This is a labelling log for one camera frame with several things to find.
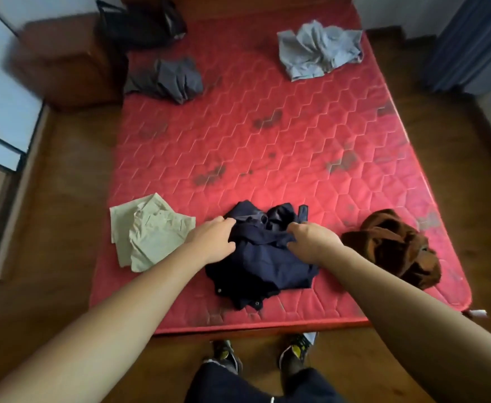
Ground person's right hand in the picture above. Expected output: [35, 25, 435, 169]
[286, 221, 347, 267]

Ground person's left hand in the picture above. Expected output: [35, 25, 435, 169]
[184, 215, 238, 267]

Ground navy blue jacket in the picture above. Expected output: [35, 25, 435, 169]
[205, 200, 320, 311]

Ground beige shirt clothes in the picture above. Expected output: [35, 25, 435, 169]
[110, 193, 197, 273]

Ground brown sweater with blue trim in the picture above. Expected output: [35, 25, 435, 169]
[341, 208, 443, 290]

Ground dark grey trousers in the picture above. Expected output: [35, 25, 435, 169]
[123, 57, 204, 105]

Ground person's left forearm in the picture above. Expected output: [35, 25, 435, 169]
[0, 243, 208, 403]

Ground person's right forearm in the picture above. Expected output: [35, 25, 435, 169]
[327, 245, 491, 403]

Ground person's right shoe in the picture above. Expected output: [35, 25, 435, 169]
[278, 333, 313, 370]

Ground person's shoe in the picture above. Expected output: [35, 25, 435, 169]
[210, 339, 243, 374]
[278, 333, 313, 370]

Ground person's left shoe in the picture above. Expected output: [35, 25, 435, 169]
[210, 339, 243, 374]

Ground person's dark shorts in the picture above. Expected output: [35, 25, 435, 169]
[184, 359, 347, 403]

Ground red quilted mattress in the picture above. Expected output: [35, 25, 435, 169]
[89, 2, 473, 335]

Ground black bag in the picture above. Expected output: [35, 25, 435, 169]
[96, 0, 187, 51]

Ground wooden nightstand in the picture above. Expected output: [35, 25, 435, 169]
[10, 12, 120, 110]

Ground blue curtain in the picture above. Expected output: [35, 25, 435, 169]
[421, 0, 491, 95]

